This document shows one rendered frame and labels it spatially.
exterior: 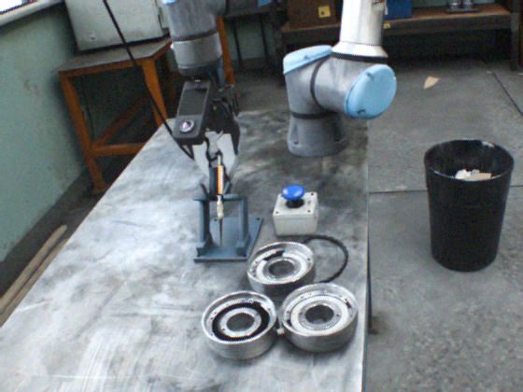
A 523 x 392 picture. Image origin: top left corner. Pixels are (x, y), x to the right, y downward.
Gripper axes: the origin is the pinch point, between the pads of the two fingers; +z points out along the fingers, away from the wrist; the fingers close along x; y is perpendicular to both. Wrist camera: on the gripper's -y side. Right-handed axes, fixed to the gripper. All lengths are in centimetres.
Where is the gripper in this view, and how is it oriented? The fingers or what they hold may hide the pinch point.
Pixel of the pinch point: (219, 175)
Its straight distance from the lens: 90.1
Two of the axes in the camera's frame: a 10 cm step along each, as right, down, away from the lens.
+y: 2.0, -5.1, 8.4
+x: -9.7, 0.4, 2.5
